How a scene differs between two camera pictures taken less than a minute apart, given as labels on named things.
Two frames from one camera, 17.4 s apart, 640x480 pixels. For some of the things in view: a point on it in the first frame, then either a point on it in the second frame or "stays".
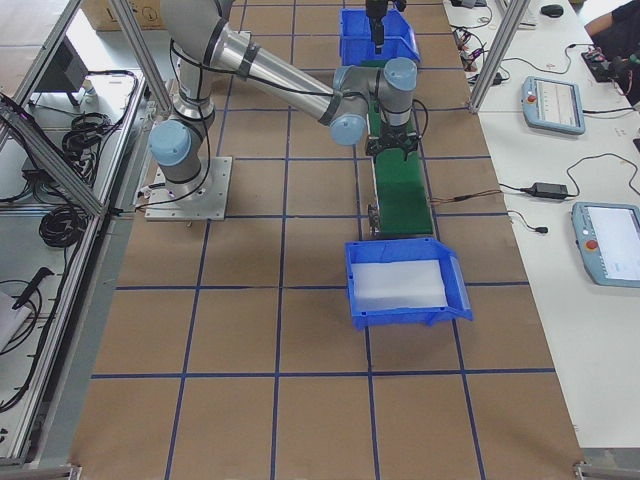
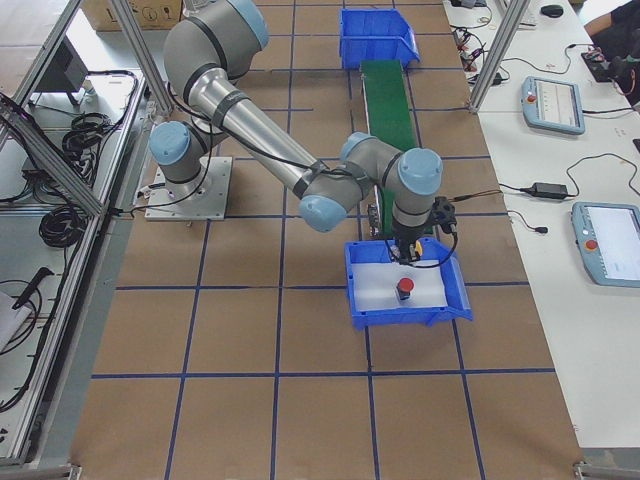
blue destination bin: (457, 309) stays
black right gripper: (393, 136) to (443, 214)
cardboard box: (103, 16) stays
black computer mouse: (554, 10) stays
